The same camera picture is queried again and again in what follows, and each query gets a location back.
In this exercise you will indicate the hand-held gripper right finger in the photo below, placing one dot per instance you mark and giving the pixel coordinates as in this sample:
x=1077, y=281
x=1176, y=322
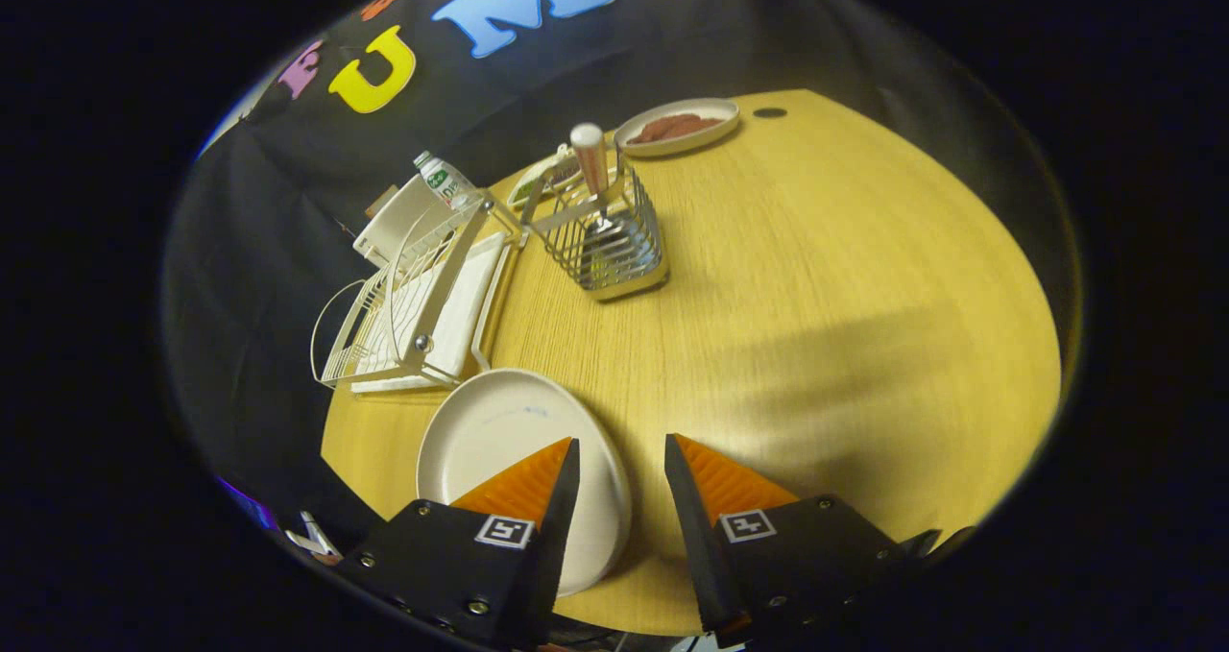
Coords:
x=696, y=537

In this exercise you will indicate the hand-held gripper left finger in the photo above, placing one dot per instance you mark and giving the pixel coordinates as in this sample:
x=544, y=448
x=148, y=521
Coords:
x=562, y=518

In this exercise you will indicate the beige round plate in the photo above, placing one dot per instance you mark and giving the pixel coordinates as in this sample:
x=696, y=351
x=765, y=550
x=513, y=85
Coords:
x=499, y=431

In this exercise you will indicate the white divided dish of beans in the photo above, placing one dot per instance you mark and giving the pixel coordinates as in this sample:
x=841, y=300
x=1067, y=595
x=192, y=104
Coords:
x=526, y=183

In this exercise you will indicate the white oval dish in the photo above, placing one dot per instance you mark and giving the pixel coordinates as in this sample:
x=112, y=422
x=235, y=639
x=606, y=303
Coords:
x=710, y=135

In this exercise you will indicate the white device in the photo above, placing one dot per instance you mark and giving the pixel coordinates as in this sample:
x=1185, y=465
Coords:
x=312, y=537

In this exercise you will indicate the white toaster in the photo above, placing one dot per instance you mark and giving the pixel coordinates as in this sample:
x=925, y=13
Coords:
x=394, y=220

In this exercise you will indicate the white bottle with green label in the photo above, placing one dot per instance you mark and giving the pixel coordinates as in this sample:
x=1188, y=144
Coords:
x=444, y=180

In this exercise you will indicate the brown bread slice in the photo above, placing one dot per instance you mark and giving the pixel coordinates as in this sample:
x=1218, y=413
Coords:
x=382, y=201

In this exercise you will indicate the red meat patty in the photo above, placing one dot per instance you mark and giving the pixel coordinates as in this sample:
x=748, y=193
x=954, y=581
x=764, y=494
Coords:
x=696, y=122
x=653, y=133

